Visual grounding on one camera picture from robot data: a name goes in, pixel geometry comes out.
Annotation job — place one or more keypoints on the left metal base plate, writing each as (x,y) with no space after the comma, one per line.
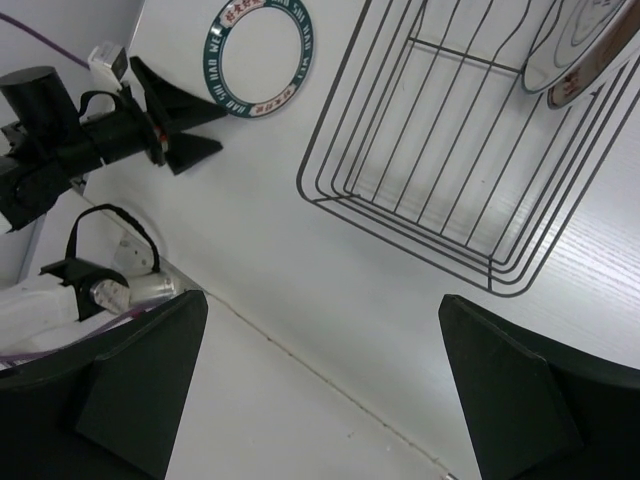
(135,262)

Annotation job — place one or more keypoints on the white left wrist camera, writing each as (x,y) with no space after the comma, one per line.
(108,64)

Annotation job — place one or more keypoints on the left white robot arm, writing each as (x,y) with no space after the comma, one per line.
(54,142)

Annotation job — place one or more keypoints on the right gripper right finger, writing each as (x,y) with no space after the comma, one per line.
(536,408)

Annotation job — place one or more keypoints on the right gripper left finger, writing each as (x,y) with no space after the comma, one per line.
(108,407)

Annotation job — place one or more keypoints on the blue rimmed plate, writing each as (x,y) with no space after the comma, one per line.
(258,55)

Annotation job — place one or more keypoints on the grey rimmed white plate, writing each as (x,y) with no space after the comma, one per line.
(570,30)

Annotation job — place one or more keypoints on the orange sunburst pattern plate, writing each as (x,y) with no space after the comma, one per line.
(591,73)

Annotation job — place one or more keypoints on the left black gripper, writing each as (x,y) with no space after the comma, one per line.
(128,130)

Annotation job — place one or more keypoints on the black wire dish rack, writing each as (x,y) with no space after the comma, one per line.
(429,141)

